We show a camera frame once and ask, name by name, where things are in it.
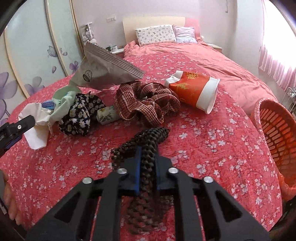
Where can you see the black daisy floral scrunchie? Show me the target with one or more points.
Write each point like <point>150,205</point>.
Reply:
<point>77,120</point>

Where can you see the floral wardrobe door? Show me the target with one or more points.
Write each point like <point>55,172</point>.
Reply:
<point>39,45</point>

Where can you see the salmon pink duvet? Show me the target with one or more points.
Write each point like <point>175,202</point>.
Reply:
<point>245,88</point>

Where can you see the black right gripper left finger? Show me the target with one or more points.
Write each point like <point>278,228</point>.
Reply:
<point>92,209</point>

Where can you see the blue tissue pack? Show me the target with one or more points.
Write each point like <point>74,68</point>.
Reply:
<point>49,104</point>

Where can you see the red floral bedspread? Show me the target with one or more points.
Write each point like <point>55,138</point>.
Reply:
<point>223,144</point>

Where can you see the pink curtain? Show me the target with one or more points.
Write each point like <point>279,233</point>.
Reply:
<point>277,55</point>

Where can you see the floral white pillow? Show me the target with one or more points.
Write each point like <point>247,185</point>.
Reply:
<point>155,34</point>

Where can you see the striped pink pillow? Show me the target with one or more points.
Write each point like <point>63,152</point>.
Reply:
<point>184,34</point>

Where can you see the pink bedside table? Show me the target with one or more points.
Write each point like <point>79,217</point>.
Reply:
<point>119,52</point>

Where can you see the left hand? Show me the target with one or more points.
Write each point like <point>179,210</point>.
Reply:
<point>10,202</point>

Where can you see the black honeycomb mesh mat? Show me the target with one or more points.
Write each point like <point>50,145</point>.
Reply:
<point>147,210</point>

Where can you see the brown plaid scrunchie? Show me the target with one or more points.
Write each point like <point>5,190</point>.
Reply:
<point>150,102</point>

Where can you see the small floral tube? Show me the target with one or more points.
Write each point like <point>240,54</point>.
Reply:
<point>107,115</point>

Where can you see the grey paper bag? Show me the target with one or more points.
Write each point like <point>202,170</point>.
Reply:
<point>100,69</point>

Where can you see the orange plastic basket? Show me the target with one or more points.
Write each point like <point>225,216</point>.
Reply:
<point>277,126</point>

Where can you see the beige headboard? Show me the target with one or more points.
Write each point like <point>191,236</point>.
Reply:
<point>130,24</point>

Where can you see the white paper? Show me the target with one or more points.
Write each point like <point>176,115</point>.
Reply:
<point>37,136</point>

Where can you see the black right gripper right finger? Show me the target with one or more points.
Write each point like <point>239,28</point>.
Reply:
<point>203,209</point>

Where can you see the cluttered white shelf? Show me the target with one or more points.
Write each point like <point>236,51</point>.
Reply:
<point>288,100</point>

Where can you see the tall plush toy tube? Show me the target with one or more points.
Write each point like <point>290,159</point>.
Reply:
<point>87,34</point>

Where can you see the light green cloth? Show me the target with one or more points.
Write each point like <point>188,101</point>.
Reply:
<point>63,99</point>

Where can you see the red paper cup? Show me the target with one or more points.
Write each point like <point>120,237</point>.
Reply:
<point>194,89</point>

